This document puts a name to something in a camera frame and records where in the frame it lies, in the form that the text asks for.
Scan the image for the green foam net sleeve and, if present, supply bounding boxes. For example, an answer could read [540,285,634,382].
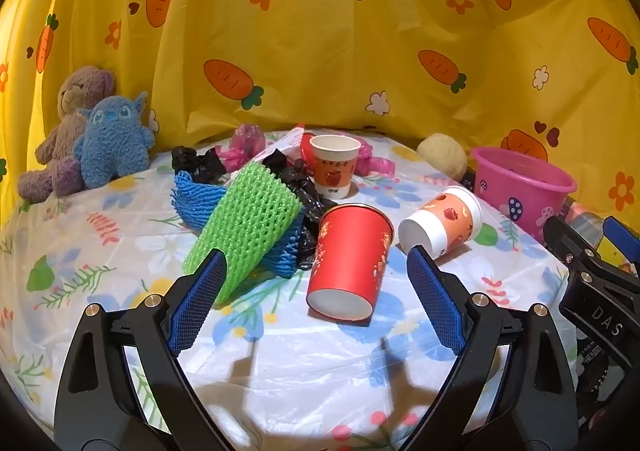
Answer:
[182,162,303,304]

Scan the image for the beige plush ball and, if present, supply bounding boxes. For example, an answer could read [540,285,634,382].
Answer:
[417,132,468,180]

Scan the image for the yellow carrot print curtain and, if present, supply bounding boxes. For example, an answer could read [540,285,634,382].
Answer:
[0,0,640,214]

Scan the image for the orange fruit print paper cup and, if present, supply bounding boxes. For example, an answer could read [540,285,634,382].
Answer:
[398,185,483,259]

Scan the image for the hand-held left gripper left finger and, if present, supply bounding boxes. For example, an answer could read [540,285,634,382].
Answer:
[54,247,236,451]

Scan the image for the blue plush monster toy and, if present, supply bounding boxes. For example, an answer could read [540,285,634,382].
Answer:
[74,91,157,189]

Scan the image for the floral plastic tablecloth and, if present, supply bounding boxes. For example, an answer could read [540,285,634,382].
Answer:
[0,128,581,451]

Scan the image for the red snack packet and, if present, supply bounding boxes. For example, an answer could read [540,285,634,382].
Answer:
[269,126,317,159]

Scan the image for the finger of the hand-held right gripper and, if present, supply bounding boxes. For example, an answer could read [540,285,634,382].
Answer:
[542,215,603,278]
[601,215,640,279]

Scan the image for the purple teddy bear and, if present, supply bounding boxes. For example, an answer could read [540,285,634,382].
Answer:
[17,65,117,204]

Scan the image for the white apple print paper cup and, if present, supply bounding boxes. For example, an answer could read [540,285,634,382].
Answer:
[308,134,362,197]

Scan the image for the red paper cup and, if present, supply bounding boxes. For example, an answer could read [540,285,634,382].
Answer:
[306,204,395,323]

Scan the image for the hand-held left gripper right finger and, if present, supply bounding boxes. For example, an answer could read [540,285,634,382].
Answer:
[400,245,593,451]

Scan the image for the pink mushroom print bucket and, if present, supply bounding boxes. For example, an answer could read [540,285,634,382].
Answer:
[470,147,578,244]

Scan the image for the blue foam net sleeve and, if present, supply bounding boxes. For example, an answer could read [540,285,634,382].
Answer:
[171,170,306,279]

